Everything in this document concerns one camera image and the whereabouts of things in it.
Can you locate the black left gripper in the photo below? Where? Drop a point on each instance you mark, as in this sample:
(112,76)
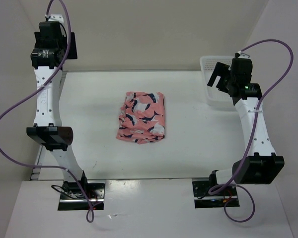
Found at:
(71,53)

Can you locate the pink shark print shorts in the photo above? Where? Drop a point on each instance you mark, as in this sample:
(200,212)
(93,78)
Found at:
(142,118)

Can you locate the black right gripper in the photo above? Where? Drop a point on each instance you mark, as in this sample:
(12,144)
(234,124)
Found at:
(221,70)

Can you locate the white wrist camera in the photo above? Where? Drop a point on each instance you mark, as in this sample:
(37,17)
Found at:
(55,17)
(241,55)

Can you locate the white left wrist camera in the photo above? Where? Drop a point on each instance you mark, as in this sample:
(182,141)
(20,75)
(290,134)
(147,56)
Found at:
(55,17)

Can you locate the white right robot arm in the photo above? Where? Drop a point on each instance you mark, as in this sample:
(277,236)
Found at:
(260,164)

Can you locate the white plastic mesh basket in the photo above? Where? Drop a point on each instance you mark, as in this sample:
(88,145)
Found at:
(214,97)

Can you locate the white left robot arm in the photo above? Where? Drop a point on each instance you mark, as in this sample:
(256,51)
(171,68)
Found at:
(47,129)

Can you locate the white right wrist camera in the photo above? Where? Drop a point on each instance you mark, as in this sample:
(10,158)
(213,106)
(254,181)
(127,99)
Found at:
(241,55)

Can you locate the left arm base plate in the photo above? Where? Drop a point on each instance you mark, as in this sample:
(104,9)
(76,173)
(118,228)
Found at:
(72,198)

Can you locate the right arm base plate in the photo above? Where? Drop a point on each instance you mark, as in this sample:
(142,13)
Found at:
(204,200)

